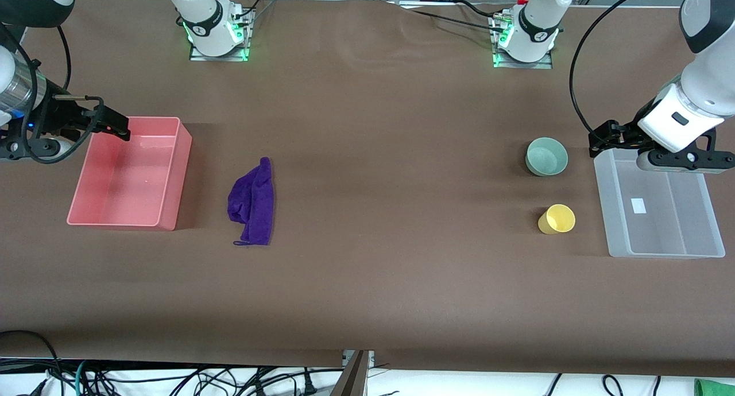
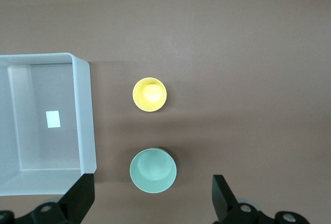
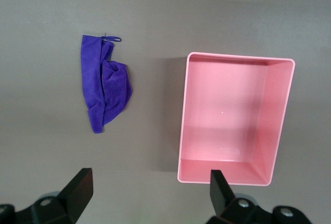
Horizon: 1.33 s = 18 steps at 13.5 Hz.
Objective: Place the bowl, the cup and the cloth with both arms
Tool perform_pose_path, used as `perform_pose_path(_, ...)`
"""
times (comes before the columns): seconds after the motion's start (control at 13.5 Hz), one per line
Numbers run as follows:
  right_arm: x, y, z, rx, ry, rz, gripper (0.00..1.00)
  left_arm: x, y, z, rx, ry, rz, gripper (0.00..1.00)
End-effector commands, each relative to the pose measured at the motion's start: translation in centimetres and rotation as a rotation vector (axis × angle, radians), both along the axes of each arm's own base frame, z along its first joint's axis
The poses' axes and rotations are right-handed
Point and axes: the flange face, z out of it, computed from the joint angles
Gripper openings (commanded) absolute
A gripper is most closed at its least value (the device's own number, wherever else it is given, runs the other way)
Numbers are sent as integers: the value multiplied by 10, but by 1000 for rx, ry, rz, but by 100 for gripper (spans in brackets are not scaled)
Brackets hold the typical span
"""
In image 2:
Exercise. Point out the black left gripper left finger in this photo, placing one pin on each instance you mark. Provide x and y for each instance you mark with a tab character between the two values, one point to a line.
75	203

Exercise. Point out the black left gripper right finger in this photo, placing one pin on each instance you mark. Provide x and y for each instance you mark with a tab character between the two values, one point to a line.
225	203

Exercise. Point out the yellow plastic cup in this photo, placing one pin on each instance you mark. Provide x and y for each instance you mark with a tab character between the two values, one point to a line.
148	96

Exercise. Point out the clear plastic bin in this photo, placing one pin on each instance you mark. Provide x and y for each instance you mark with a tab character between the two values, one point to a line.
85	110

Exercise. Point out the white label sticker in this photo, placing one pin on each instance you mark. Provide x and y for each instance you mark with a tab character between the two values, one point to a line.
53	119

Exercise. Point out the pale green bowl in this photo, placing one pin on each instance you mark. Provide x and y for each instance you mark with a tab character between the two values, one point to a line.
152	172

